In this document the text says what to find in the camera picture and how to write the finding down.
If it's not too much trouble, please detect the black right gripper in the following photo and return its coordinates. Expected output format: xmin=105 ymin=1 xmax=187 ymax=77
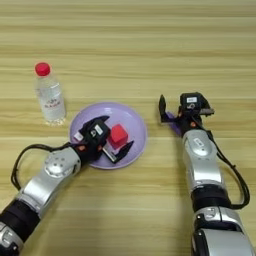
xmin=158 ymin=93 xmax=216 ymax=137

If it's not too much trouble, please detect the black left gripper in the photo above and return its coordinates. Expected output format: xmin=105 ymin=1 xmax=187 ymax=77
xmin=70 ymin=115 xmax=135 ymax=165

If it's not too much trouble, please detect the red cube block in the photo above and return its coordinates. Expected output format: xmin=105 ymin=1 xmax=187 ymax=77
xmin=106 ymin=123 xmax=130 ymax=150

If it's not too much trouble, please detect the purple rectangular block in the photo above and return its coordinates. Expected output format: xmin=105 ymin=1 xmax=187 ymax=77
xmin=164 ymin=110 xmax=185 ymax=138

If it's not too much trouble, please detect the clear bottle red cap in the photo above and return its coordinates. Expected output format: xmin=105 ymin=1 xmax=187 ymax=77
xmin=34 ymin=61 xmax=67 ymax=127

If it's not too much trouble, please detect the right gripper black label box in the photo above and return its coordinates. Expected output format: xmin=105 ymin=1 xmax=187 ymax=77
xmin=179 ymin=91 xmax=205 ymax=113

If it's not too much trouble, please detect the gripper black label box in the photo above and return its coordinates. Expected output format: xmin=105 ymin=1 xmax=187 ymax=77
xmin=85 ymin=120 xmax=112 ymax=145
xmin=179 ymin=91 xmax=205 ymax=113

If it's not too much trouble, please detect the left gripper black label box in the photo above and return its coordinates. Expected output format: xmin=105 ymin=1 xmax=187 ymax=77
xmin=85 ymin=120 xmax=112 ymax=145

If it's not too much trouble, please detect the round purple plate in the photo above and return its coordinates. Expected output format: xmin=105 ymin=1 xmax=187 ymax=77
xmin=67 ymin=101 xmax=149 ymax=171

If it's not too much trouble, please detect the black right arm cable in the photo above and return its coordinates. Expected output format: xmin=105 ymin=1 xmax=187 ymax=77
xmin=199 ymin=119 xmax=251 ymax=211

